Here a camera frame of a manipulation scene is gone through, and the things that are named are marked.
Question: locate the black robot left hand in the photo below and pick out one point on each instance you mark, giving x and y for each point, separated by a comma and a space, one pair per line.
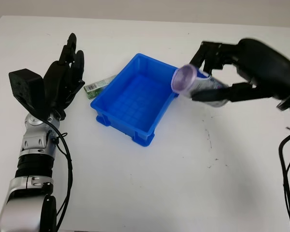
59, 82

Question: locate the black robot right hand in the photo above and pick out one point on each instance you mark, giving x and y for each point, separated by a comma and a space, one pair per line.
263, 65

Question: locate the purple lidded cylindrical canister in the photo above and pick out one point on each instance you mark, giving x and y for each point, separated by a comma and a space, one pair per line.
186, 79

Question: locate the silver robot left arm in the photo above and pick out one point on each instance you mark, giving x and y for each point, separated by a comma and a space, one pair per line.
33, 154

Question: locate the blue plastic tray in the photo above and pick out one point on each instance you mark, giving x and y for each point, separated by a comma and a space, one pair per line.
135, 104

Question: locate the green rectangular box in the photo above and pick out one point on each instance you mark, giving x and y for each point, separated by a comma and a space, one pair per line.
96, 87

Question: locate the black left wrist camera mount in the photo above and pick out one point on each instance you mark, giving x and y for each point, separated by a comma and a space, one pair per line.
24, 87

